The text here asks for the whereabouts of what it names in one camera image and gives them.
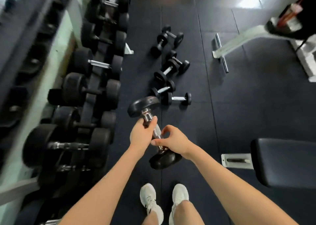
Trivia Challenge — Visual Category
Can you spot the person's white shoe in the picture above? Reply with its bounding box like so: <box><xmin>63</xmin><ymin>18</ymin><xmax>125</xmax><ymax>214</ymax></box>
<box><xmin>169</xmin><ymin>183</ymin><xmax>190</xmax><ymax>225</ymax></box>
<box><xmin>139</xmin><ymin>183</ymin><xmax>164</xmax><ymax>225</ymax></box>

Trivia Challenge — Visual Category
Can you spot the person's right white shoe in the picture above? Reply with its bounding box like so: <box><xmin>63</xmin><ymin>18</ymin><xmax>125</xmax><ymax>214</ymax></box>
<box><xmin>169</xmin><ymin>183</ymin><xmax>190</xmax><ymax>225</ymax></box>

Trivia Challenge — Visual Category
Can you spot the person's right leg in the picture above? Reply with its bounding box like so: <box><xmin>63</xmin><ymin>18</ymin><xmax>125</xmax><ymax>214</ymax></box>
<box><xmin>173</xmin><ymin>200</ymin><xmax>205</xmax><ymax>225</ymax></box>

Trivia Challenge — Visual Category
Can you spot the person's left leg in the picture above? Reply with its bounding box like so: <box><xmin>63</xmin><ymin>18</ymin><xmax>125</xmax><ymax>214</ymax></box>
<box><xmin>142</xmin><ymin>211</ymin><xmax>160</xmax><ymax>225</ymax></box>

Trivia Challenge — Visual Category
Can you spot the person's leg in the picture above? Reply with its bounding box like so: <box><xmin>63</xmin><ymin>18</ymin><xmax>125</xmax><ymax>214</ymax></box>
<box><xmin>142</xmin><ymin>211</ymin><xmax>160</xmax><ymax>225</ymax></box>
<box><xmin>173</xmin><ymin>200</ymin><xmax>205</xmax><ymax>225</ymax></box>

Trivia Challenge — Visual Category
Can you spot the black padded flat bench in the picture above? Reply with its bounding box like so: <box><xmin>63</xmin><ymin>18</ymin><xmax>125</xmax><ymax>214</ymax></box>
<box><xmin>221</xmin><ymin>138</ymin><xmax>316</xmax><ymax>190</ymax></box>

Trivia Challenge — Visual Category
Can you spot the cluster of small floor dumbbells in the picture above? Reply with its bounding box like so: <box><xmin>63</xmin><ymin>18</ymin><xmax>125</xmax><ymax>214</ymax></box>
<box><xmin>150</xmin><ymin>25</ymin><xmax>192</xmax><ymax>107</ymax></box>

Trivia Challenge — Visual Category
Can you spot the person's left white shoe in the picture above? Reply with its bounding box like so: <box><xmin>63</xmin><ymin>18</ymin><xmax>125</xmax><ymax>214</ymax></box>
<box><xmin>139</xmin><ymin>183</ymin><xmax>164</xmax><ymax>225</ymax></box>

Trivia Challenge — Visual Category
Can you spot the grey dumbbell rack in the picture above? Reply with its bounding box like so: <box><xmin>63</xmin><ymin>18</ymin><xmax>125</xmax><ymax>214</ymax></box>
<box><xmin>0</xmin><ymin>0</ymin><xmax>135</xmax><ymax>225</ymax></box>

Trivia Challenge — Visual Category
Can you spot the person's left hand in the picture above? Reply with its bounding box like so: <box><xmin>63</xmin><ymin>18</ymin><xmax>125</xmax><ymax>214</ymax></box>
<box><xmin>129</xmin><ymin>116</ymin><xmax>158</xmax><ymax>156</ymax></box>

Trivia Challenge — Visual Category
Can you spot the person's right forearm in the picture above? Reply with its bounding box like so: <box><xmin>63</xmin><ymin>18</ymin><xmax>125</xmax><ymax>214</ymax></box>
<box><xmin>184</xmin><ymin>145</ymin><xmax>300</xmax><ymax>225</ymax></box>

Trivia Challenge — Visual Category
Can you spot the white frame incline bench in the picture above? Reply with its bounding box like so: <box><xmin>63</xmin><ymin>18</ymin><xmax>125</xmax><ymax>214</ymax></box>
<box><xmin>212</xmin><ymin>0</ymin><xmax>316</xmax><ymax>83</ymax></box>

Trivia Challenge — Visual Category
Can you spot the red and white bottle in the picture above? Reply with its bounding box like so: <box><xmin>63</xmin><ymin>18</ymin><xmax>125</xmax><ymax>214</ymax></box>
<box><xmin>276</xmin><ymin>2</ymin><xmax>303</xmax><ymax>27</ymax></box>

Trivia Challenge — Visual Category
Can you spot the row of large racked dumbbells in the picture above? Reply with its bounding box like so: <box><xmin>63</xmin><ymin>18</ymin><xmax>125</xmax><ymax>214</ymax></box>
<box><xmin>0</xmin><ymin>0</ymin><xmax>134</xmax><ymax>225</ymax></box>

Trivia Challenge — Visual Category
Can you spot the black dumbbell with chrome handle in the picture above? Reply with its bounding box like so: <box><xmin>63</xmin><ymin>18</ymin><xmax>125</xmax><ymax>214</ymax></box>
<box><xmin>127</xmin><ymin>96</ymin><xmax>183</xmax><ymax>170</ymax></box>

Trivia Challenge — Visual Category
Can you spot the person's left forearm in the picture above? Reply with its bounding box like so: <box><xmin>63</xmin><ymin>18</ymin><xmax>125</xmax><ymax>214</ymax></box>
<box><xmin>59</xmin><ymin>145</ymin><xmax>148</xmax><ymax>225</ymax></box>

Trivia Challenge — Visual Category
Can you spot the person's right hand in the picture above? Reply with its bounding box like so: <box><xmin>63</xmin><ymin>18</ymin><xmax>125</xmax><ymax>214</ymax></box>
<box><xmin>150</xmin><ymin>125</ymin><xmax>196</xmax><ymax>160</ymax></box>

